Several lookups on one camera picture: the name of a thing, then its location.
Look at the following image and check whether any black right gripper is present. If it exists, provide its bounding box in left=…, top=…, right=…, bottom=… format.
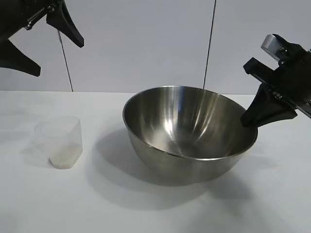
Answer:
left=240, top=43, right=311, bottom=128

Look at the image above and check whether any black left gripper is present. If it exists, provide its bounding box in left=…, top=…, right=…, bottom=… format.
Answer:
left=0, top=0, right=85, bottom=78

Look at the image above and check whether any clear plastic measuring cup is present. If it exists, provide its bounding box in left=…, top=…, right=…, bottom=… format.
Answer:
left=34, top=116, right=83, bottom=170

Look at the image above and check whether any stainless steel mixing bowl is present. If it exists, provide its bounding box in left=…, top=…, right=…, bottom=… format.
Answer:
left=122, top=85, right=258, bottom=187

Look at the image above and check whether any white uncooked rice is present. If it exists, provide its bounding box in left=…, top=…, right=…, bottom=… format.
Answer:
left=50, top=143, right=83, bottom=169

